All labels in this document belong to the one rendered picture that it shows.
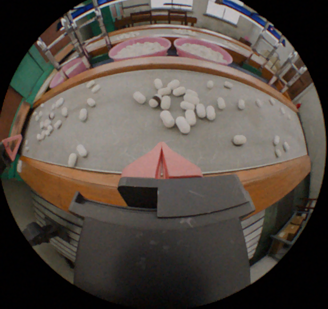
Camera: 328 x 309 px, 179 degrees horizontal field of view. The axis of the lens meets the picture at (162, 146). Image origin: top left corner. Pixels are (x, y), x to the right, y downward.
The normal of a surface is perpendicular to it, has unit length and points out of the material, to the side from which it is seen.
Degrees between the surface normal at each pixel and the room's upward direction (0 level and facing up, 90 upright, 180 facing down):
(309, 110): 90
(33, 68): 90
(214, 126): 0
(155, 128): 0
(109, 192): 0
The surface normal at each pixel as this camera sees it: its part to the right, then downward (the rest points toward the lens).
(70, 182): 0.00, -0.25
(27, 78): 1.00, 0.00
